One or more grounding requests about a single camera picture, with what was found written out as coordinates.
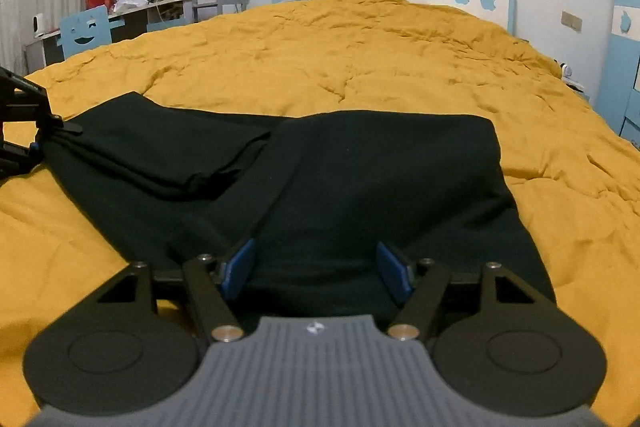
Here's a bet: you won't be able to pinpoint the grey desk with blue drawer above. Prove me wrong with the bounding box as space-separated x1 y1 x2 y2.
22 0 196 68

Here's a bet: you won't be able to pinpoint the blue and white wardrobe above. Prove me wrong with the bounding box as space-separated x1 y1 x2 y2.
592 0 640 142

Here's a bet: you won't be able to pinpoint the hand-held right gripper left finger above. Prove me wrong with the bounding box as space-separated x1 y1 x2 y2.
97 238 258 343

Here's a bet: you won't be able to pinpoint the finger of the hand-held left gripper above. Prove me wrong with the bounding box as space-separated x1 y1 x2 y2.
0 67 83 142
0 143 43 180

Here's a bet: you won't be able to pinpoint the black pants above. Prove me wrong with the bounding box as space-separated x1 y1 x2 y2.
42 91 557 323

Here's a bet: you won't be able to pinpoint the blue smiley face chair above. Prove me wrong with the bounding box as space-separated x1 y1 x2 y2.
59 5 126 58

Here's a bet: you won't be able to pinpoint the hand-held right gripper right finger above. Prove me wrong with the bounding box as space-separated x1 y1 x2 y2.
376 242 543 342

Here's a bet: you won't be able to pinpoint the yellow quilt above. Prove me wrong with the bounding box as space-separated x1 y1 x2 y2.
0 0 640 413

